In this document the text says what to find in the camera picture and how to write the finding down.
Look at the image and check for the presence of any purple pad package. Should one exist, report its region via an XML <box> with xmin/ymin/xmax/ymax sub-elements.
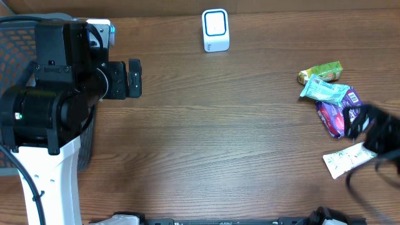
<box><xmin>315</xmin><ymin>87</ymin><xmax>363</xmax><ymax>139</ymax></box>

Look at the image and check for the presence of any white tube with gold cap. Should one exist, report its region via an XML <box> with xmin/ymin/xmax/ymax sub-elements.
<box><xmin>322</xmin><ymin>142</ymin><xmax>377</xmax><ymax>179</ymax></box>

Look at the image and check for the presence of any green yellow snack packet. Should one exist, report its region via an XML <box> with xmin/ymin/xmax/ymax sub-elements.
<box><xmin>297</xmin><ymin>61</ymin><xmax>343</xmax><ymax>85</ymax></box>

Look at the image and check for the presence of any teal snack packet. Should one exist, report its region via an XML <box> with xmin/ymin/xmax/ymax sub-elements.
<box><xmin>300</xmin><ymin>74</ymin><xmax>351</xmax><ymax>106</ymax></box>

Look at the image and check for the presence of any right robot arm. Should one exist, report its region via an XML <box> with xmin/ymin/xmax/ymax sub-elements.
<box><xmin>342</xmin><ymin>104</ymin><xmax>399</xmax><ymax>171</ymax></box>

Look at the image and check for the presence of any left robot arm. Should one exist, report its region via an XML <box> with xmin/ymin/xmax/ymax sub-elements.
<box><xmin>1</xmin><ymin>16</ymin><xmax>142</xmax><ymax>224</ymax></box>

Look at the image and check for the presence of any white barcode scanner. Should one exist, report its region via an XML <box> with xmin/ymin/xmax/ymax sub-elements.
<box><xmin>201</xmin><ymin>8</ymin><xmax>230</xmax><ymax>53</ymax></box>

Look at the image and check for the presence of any grey plastic mesh basket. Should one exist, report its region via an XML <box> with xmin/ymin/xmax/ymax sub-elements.
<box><xmin>1</xmin><ymin>13</ymin><xmax>95</xmax><ymax>176</ymax></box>

